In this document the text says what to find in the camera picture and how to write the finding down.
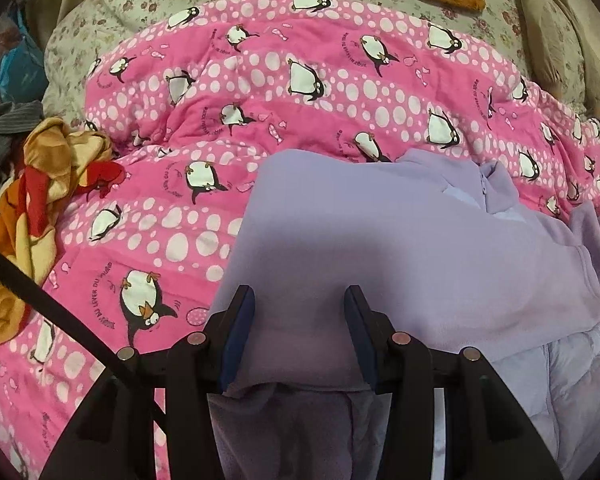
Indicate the grey striped cloth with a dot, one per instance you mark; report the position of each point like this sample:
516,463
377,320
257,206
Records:
5,125

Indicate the blue plastic bag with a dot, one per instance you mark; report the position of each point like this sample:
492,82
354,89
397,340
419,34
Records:
22,70

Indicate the orange red printed cloth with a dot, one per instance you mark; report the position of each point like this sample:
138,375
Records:
45,160

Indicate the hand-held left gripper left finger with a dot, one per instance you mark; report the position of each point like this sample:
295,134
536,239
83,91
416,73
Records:
241,330

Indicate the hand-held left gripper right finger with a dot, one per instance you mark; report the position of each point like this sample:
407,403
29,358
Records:
362,330

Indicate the purple fleece jacket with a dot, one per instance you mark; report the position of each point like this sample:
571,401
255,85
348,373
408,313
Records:
380,240

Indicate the pink penguin print blanket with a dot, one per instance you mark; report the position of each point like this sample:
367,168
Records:
330,75

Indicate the floral quilt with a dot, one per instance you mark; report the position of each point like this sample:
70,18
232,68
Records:
130,0

